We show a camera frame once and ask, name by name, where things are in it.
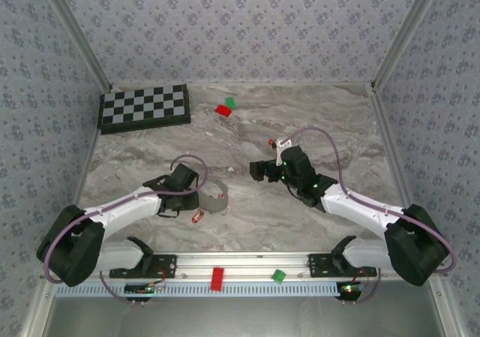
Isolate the black grey checkerboard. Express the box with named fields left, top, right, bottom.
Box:
left=96, top=83, right=191, bottom=135

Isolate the right circuit board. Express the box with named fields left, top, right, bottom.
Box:
left=337, top=282, right=365, bottom=295

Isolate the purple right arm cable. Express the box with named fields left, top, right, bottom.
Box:
left=286, top=126, right=458, bottom=275

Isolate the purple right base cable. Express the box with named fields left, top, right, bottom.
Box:
left=352, top=267, right=383, bottom=305

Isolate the long red toy brick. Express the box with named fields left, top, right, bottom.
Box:
left=209, top=266, right=225, bottom=291

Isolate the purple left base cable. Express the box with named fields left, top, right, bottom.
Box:
left=99, top=271, right=136, bottom=306

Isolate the left circuit board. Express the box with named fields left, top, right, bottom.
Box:
left=123, top=282, right=157, bottom=296

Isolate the right aluminium frame post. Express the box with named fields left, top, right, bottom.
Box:
left=370, top=0, right=447, bottom=90

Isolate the left aluminium side rail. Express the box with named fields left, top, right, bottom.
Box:
left=20, top=87, right=113, bottom=337

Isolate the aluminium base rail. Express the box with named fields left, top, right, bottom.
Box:
left=39, top=251, right=442, bottom=284

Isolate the circuit board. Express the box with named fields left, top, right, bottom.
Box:
left=337, top=282, right=365, bottom=295
left=123, top=282, right=157, bottom=296

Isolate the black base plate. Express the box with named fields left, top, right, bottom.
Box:
left=108, top=254, right=178, bottom=279
left=307, top=253, right=377, bottom=278

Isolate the grey metal panel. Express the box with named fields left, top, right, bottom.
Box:
left=48, top=295, right=447, bottom=337

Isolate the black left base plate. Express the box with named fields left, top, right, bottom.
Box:
left=108, top=254, right=178, bottom=279

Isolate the right aluminium side rail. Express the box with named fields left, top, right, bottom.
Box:
left=367, top=83, right=466, bottom=337

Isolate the light blue slotted cable duct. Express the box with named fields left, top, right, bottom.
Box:
left=55, top=281, right=344, bottom=299

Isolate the aluminium frame post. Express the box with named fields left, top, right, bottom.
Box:
left=370, top=0, right=447, bottom=90
left=37, top=0, right=113, bottom=92

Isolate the left aluminium frame post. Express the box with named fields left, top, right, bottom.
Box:
left=37, top=0, right=113, bottom=92

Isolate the aluminium side rail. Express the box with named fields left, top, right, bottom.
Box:
left=20, top=87, right=113, bottom=337
left=367, top=83, right=466, bottom=337

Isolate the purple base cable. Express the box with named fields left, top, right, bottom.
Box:
left=352, top=267, right=383, bottom=305
left=99, top=271, right=136, bottom=306

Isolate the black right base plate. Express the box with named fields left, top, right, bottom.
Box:
left=307, top=253, right=377, bottom=278

